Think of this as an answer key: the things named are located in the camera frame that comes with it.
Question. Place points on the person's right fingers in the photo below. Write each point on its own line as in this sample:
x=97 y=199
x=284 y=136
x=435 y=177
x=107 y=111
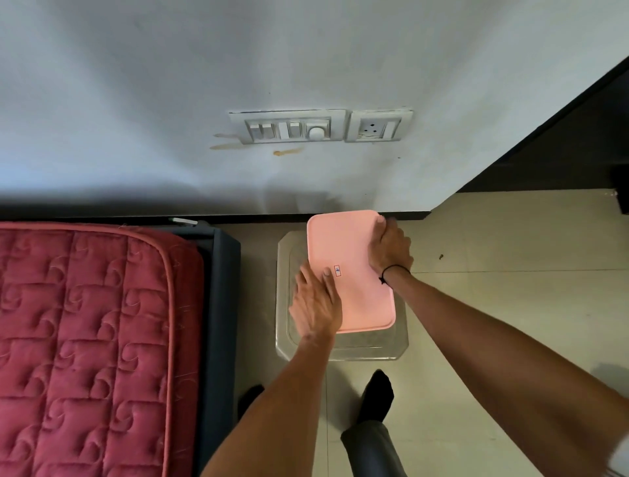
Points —
x=386 y=227

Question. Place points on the white switch panel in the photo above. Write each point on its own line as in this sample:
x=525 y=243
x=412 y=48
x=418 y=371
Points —
x=290 y=127

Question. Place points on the white socket panel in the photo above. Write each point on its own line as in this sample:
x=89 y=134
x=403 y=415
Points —
x=377 y=125

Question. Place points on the black wrist thread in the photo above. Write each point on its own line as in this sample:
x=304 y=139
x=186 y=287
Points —
x=394 y=269

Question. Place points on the person's left forearm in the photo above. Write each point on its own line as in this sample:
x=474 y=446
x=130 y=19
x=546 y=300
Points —
x=275 y=408

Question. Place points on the person's right hand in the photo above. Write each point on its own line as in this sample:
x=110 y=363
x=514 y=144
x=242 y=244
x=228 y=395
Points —
x=393 y=250

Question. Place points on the grey plastic stool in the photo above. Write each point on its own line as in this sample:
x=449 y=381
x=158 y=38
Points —
x=378 y=344

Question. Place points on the person's left hand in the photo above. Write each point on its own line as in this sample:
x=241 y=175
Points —
x=314 y=309

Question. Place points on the dark wooden door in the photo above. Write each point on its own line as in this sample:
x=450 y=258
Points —
x=570 y=142

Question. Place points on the dark blue bed frame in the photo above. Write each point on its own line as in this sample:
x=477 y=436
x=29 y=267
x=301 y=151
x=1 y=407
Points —
x=218 y=319

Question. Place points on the person's left thumb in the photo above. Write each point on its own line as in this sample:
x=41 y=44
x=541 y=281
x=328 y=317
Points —
x=329 y=282

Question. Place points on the person's black sock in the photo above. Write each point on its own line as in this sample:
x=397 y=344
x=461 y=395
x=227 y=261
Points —
x=249 y=400
x=376 y=395

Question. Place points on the person's right forearm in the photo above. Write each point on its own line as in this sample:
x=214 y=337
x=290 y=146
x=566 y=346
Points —
x=491 y=363

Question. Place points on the grey trouser leg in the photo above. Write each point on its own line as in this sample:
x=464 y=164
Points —
x=366 y=449

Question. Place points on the person's right black sock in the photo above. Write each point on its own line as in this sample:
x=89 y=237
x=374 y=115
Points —
x=376 y=395

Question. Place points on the person's left black sock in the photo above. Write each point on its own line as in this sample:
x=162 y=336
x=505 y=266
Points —
x=249 y=400

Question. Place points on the red quilted mattress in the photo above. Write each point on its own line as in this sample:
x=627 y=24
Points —
x=83 y=344

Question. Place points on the pink plastic tray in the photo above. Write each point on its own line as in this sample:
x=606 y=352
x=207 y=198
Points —
x=351 y=265

